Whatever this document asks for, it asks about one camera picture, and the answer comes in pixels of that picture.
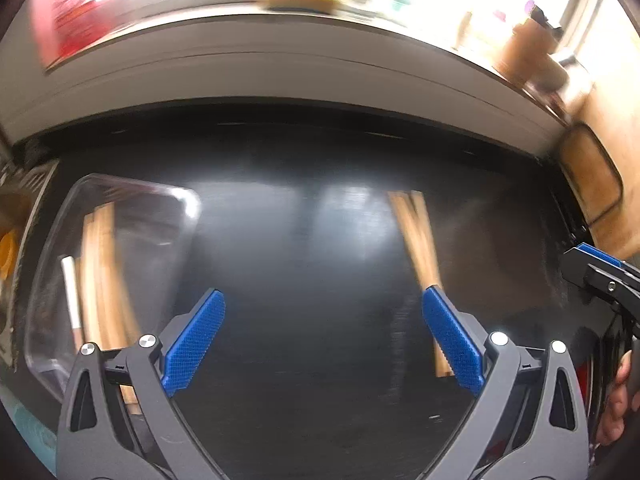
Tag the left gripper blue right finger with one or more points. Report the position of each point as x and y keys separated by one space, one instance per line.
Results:
x=460 y=349

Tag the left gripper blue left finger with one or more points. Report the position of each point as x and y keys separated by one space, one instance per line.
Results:
x=186 y=340

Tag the wooden chopstick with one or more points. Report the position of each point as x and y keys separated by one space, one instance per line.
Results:
x=406 y=219
x=119 y=326
x=426 y=247
x=90 y=309

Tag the person's right hand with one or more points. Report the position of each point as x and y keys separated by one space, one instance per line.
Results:
x=612 y=424

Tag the wooden cutting board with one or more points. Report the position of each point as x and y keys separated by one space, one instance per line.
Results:
x=591 y=173

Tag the clear plastic tray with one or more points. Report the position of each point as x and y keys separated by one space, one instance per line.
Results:
x=154 y=226

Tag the teal round lid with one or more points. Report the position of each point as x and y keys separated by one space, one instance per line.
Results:
x=39 y=438

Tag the orange bowl in sink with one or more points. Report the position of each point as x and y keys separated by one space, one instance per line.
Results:
x=8 y=254

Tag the brown jar on sill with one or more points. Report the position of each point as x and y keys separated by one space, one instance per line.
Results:
x=526 y=50

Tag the stainless steel sink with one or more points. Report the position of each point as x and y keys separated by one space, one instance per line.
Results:
x=21 y=195

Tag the red package on sill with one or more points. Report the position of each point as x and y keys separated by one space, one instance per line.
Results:
x=63 y=28

